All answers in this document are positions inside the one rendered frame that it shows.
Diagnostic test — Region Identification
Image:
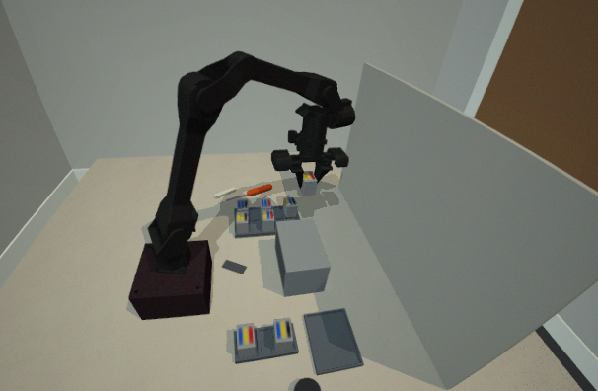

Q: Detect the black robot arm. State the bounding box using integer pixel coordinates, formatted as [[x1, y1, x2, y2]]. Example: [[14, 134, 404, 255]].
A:
[[147, 51, 356, 274]]

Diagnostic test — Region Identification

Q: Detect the grey flat panel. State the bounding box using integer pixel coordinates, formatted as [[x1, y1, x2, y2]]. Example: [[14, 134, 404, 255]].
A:
[[338, 62, 598, 390]]

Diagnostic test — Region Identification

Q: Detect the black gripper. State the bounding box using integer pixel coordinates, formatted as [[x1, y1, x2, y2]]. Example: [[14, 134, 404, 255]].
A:
[[271, 131, 349, 188]]

